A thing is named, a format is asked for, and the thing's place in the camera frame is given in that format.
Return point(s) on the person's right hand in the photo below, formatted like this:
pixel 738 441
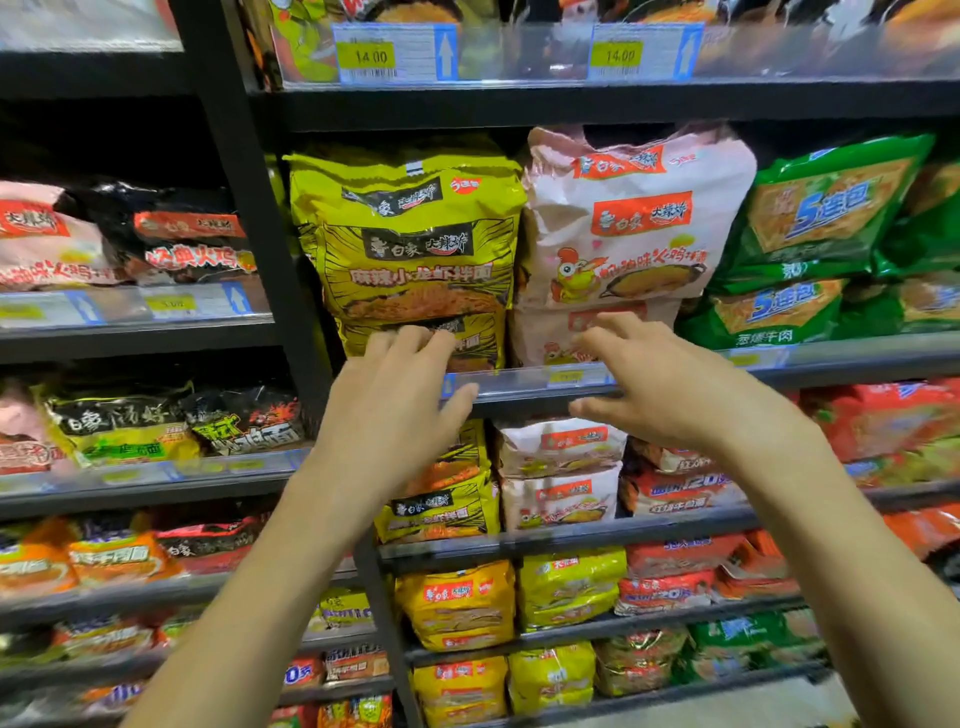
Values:
pixel 690 405

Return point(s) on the person's left hand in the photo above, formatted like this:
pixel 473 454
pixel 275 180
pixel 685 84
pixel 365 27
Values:
pixel 390 427

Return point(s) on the yellow black striped noodles packet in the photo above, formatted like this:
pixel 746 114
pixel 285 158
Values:
pixel 405 240

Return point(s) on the pink noodle multipack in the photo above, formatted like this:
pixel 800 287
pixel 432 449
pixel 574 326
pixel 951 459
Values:
pixel 637 217

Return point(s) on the noodle packets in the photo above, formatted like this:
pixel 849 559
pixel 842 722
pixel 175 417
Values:
pixel 817 210

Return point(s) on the black metal store shelving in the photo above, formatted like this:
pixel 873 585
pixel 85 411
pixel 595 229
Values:
pixel 600 101

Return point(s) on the person's right forearm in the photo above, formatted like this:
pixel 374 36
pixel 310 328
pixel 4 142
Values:
pixel 870 600

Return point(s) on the person's left forearm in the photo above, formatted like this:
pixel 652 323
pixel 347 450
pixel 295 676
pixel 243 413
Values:
pixel 247 615

